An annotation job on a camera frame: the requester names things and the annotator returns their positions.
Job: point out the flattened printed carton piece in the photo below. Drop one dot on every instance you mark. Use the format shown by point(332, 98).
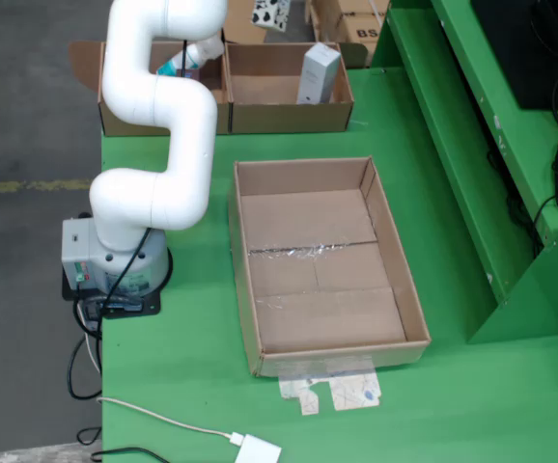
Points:
point(351, 390)

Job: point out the green metal shelf frame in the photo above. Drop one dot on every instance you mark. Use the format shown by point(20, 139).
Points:
point(453, 144)

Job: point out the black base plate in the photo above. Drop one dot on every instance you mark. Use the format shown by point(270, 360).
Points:
point(148, 306)

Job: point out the cow print white carton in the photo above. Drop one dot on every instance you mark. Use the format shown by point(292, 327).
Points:
point(271, 14)

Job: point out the black monitor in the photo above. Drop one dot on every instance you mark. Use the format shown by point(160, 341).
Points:
point(525, 48)

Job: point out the tall white grey carton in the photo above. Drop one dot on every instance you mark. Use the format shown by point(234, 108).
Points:
point(317, 72)

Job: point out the opened flat cardboard box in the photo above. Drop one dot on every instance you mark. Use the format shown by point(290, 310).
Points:
point(238, 24)

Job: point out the cardboard box with round flap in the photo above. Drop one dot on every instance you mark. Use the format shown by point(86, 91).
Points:
point(86, 62)

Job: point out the large shallow cardboard tray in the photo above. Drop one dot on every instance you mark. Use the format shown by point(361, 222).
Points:
point(327, 318)

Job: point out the grey robot base box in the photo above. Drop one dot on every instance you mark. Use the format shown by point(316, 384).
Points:
point(78, 251)

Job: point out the white adapter block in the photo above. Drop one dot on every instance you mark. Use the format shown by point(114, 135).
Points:
point(257, 451)

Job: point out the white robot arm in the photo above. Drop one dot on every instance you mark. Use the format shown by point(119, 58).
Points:
point(182, 144)

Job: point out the plain brown cardboard box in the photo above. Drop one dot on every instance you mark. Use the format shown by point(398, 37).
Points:
point(325, 21)

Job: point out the white bottle teal label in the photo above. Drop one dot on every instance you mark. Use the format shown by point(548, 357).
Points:
point(206, 50)

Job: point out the BS printed cardboard box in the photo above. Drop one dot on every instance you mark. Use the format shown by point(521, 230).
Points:
point(358, 29)

